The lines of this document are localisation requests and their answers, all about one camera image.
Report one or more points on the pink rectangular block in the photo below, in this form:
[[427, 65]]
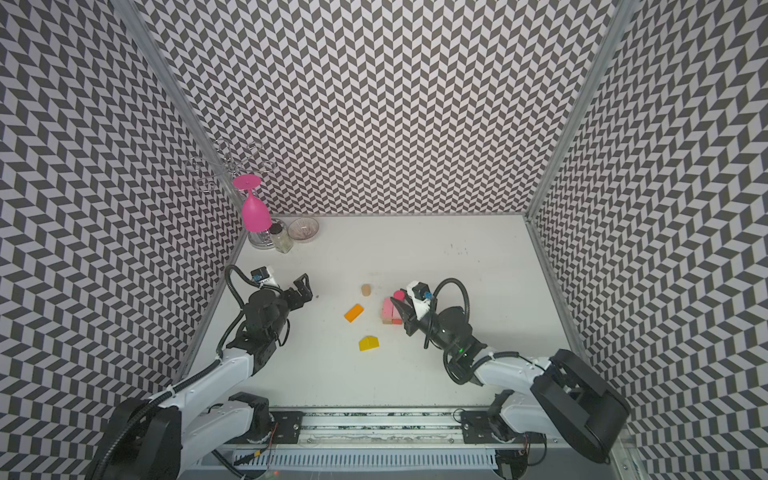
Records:
[[387, 309]]

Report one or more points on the orange rectangular block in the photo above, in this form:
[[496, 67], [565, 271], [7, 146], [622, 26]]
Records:
[[351, 315]]

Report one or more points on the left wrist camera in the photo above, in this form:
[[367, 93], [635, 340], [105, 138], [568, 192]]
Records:
[[263, 276]]

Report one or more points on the yellow house-shaped block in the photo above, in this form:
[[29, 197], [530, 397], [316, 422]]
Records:
[[368, 343]]

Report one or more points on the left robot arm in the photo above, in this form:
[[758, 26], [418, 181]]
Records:
[[244, 349]]

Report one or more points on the glass spice jar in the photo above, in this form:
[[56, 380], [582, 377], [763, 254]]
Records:
[[280, 238]]

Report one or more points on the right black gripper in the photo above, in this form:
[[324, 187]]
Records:
[[414, 315]]

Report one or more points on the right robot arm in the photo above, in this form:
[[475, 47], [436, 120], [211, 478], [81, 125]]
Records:
[[560, 396]]

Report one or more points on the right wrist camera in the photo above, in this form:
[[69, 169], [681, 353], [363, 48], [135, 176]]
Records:
[[421, 297]]

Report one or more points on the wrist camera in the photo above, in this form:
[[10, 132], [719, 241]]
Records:
[[263, 276], [421, 297]]

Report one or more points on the chrome glass holder stand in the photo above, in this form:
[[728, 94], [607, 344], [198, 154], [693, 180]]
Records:
[[244, 170]]

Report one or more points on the small striped bowl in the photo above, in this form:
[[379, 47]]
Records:
[[304, 229]]

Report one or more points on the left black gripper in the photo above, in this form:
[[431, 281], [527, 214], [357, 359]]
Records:
[[304, 291]]

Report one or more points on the pink plastic wine glass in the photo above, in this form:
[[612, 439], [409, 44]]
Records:
[[255, 214]]

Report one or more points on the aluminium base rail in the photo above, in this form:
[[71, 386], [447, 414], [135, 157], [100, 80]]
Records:
[[384, 427]]

